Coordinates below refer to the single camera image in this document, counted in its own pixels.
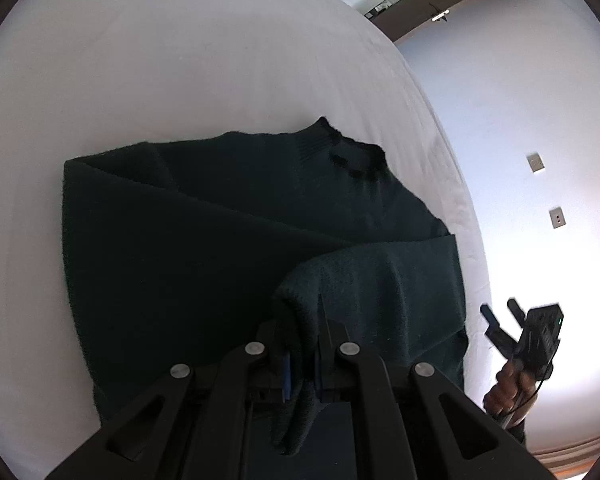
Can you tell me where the dark green sweater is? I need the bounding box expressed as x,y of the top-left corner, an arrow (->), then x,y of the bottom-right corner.
61,116 -> 470,457

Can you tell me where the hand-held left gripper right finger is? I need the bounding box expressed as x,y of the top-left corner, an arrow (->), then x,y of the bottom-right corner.
312,296 -> 557,480

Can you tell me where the brown wooden panel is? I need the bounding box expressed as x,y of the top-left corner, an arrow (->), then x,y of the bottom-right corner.
365,0 -> 538,44

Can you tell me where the white bed sheet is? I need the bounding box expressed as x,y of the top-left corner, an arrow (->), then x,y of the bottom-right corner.
0,0 -> 492,480

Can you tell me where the person's right hand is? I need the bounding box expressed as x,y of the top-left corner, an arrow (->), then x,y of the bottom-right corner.
482,359 -> 532,420

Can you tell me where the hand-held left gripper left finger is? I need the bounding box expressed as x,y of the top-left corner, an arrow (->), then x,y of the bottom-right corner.
44,319 -> 295,480

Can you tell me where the person's right forearm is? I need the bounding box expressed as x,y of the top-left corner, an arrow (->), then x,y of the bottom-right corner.
500,407 -> 532,445

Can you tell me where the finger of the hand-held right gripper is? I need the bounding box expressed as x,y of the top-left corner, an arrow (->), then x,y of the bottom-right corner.
506,298 -> 529,328
480,303 -> 517,357

